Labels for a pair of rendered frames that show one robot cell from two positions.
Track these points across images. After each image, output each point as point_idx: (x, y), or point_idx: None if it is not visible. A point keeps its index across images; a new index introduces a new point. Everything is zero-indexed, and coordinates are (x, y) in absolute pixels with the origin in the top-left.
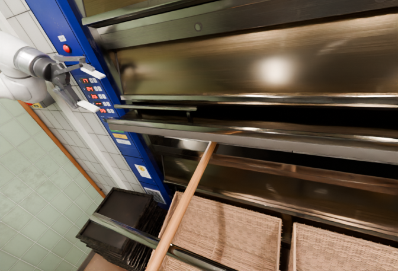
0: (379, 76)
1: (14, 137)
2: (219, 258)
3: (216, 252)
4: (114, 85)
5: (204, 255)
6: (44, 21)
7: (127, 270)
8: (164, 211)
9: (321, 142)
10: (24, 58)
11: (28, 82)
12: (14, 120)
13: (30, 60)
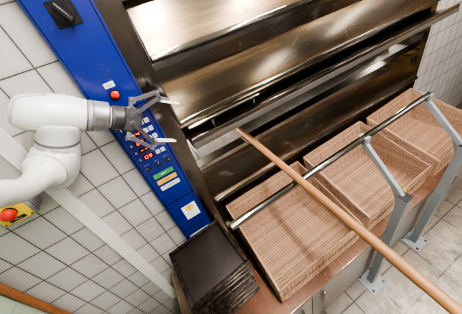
0: (313, 49)
1: None
2: (282, 225)
3: (278, 224)
4: (161, 119)
5: (274, 233)
6: (83, 71)
7: (238, 309)
8: None
9: (318, 78)
10: (101, 108)
11: (78, 149)
12: None
13: (108, 109)
